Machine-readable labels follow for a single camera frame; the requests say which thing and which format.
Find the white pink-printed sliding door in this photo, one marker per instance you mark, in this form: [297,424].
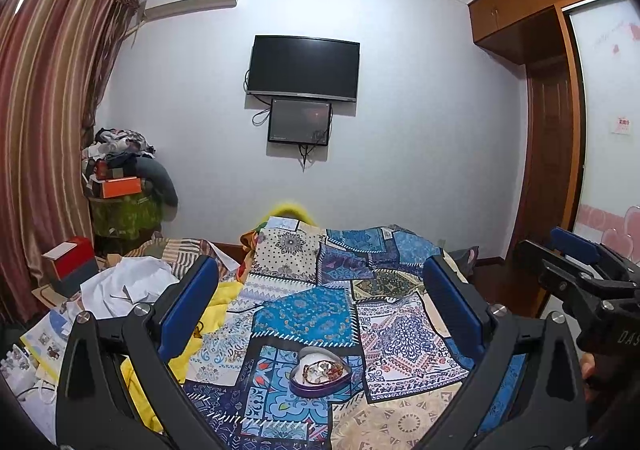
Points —
[610,169]

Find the small red-white sticker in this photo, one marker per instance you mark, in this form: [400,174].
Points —
[621,124]

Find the grey box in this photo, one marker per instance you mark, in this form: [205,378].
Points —
[75,282]

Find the striped brown curtain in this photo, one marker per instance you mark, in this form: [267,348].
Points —
[45,129]

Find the orange box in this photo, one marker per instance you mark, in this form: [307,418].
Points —
[120,186]

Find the dark grey pillow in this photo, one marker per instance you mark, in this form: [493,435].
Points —
[162,180]

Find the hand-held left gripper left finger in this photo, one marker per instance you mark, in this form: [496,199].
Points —
[187,310]

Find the pile of clothes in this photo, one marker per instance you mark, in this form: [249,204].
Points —
[117,144]

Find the yellow cloth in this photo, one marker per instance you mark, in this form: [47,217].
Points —
[220,300]

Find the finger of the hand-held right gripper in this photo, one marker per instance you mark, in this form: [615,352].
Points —
[575,247]
[547,270]

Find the small black wall monitor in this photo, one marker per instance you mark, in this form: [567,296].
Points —
[300,122]

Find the red box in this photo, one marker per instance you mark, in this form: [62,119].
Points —
[72,257]

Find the dark grey cloth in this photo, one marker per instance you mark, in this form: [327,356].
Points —
[467,260]

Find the blue patchwork blanket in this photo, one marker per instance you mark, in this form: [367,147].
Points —
[400,355]

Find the brown wooden door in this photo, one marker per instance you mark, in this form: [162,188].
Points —
[550,154]

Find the yellow round object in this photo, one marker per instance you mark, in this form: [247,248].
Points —
[292,210]

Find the person's right hand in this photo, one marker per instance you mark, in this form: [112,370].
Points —
[591,372]

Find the black wall television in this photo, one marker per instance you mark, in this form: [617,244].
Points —
[302,67]

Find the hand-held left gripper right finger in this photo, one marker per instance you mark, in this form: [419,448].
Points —
[452,305]

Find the striped beige fabric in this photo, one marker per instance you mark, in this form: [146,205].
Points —
[175,250]

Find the white cloth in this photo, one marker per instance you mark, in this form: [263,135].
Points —
[130,287]

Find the printed paper booklet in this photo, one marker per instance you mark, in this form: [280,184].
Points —
[45,345]

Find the purple heart-shaped jewelry box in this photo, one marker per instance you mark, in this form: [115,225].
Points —
[307,387]

